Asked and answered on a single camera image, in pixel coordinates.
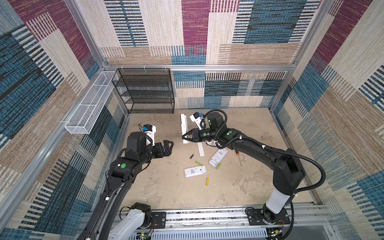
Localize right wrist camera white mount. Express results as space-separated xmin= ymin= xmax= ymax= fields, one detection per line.
xmin=190 ymin=112 xmax=206 ymax=130

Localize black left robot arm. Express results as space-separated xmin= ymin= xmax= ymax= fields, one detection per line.
xmin=78 ymin=132 xmax=174 ymax=240

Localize white remote control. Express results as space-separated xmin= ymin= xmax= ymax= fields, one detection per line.
xmin=209 ymin=149 xmax=228 ymax=168
xmin=184 ymin=165 xmax=207 ymax=178

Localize black wire mesh shelf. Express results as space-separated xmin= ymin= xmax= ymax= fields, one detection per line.
xmin=112 ymin=68 xmax=175 ymax=114

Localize long white battery cover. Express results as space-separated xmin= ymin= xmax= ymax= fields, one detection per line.
xmin=198 ymin=143 xmax=205 ymax=157

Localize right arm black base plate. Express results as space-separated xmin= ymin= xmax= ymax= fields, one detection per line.
xmin=245 ymin=208 xmax=291 ymax=226

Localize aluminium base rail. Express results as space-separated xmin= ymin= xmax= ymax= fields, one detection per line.
xmin=74 ymin=203 xmax=331 ymax=240

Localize slim white remote black screen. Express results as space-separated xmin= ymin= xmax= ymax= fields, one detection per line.
xmin=180 ymin=114 xmax=188 ymax=136

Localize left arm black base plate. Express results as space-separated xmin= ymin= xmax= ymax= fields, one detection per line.
xmin=147 ymin=212 xmax=167 ymax=230

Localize orange black handle screwdriver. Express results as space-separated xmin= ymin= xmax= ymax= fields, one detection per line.
xmin=236 ymin=152 xmax=242 ymax=167

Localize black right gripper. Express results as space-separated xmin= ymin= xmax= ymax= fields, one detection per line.
xmin=181 ymin=128 xmax=219 ymax=143

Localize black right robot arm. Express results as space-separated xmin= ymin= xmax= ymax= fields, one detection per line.
xmin=182 ymin=109 xmax=326 ymax=216

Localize white wire mesh basket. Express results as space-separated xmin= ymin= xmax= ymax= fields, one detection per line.
xmin=65 ymin=71 xmax=115 ymax=135

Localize black corrugated cable hose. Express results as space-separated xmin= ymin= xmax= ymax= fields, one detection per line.
xmin=262 ymin=145 xmax=327 ymax=194

